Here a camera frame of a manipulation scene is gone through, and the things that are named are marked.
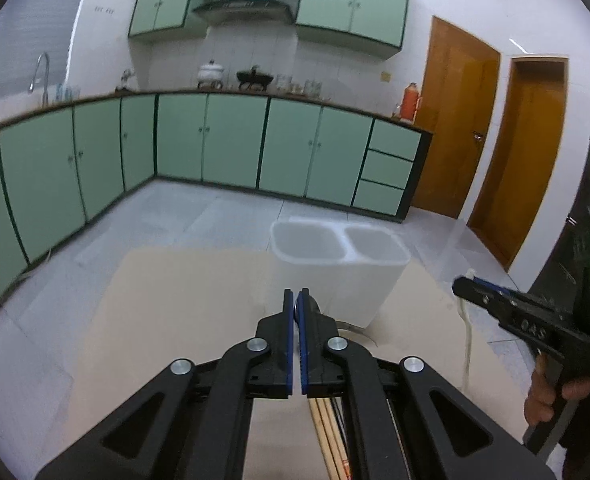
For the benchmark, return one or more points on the white lidded pot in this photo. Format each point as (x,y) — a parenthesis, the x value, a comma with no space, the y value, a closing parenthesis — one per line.
(211,72)

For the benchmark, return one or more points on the drinking glasses by faucet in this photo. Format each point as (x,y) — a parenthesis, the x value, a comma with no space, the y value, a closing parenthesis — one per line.
(67,92)

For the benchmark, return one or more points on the orange thermos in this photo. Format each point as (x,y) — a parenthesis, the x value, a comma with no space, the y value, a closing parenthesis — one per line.
(410,102)

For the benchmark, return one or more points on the green base kitchen cabinets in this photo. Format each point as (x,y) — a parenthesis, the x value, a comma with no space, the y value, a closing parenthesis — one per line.
(235,140)

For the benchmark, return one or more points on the wall switches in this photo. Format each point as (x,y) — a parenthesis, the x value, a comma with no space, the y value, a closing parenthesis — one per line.
(104,9)

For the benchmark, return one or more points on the black pot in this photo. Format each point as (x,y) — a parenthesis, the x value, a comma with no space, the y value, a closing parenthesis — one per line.
(255,79)

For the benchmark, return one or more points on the chrome kitchen faucet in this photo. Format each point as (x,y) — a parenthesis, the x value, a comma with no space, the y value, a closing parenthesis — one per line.
(40,55)

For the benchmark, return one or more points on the window blind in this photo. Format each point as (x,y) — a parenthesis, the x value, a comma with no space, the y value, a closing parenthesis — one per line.
(25,25)

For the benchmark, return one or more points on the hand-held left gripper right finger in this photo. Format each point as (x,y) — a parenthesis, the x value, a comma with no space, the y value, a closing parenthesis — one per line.
(302,360)

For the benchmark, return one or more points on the person's right hand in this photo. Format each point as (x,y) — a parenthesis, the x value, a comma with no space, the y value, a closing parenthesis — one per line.
(537,400)

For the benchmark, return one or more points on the green wall kitchen cabinets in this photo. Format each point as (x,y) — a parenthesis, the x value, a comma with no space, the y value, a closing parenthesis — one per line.
(375,5)

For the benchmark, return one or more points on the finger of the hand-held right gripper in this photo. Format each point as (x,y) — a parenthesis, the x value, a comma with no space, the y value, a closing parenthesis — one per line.
(475,295)
(495,288)

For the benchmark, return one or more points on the white chopstick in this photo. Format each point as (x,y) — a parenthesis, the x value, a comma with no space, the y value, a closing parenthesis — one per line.
(467,332)

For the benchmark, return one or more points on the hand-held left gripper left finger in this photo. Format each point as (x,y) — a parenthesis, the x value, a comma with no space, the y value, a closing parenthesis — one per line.
(289,360)

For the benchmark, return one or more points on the tan wooden chopstick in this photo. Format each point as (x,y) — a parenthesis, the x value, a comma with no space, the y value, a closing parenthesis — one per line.
(320,435)
(334,442)

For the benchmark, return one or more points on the black cabinet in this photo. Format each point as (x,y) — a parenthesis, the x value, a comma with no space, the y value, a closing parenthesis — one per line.
(557,255)

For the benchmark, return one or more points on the white two-compartment utensil holder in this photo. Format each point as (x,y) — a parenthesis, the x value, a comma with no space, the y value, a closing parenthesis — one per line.
(355,285)

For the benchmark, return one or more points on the row of glass jars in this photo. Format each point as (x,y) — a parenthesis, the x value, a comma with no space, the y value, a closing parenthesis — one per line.
(295,86)

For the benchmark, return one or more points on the small countertop ornament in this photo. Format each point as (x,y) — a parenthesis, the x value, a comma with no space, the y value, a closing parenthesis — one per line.
(127,80)

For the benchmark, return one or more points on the plain wooden door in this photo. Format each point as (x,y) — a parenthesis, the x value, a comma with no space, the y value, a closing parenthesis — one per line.
(525,160)

